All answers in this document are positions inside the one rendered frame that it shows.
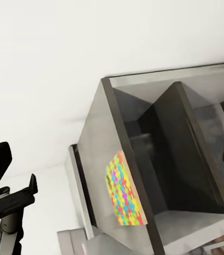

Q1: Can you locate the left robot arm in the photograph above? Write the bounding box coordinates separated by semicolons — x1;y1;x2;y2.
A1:
0;174;38;255

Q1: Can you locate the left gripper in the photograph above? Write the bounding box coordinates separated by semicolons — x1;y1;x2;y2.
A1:
0;174;38;227

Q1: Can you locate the toy box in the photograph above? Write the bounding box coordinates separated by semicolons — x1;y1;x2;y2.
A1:
56;227;87;255

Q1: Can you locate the jigsaw puzzle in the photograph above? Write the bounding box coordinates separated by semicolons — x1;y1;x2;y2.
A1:
105;151;148;225

